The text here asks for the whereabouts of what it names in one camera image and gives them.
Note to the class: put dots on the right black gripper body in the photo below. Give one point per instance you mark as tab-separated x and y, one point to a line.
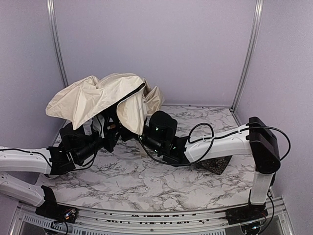
126	133

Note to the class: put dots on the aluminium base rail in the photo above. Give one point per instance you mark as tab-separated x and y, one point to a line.
90	221

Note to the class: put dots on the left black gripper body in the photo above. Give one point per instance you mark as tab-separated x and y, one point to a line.
109	138

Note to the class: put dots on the aluminium frame post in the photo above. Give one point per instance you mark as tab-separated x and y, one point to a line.
56	41
249	54

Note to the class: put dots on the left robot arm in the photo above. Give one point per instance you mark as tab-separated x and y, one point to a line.
50	161

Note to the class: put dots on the left aluminium frame post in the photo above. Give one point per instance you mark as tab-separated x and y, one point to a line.
56	41

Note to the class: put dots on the black floral square plate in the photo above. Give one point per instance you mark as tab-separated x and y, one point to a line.
216	165

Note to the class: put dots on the right aluminium frame post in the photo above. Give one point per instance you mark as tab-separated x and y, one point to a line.
249	54

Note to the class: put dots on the beige folding umbrella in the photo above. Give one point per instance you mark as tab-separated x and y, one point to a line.
126	95

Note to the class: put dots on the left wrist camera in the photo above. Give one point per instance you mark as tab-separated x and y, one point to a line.
97	125

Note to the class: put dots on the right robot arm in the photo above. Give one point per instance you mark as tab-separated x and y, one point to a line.
254	138

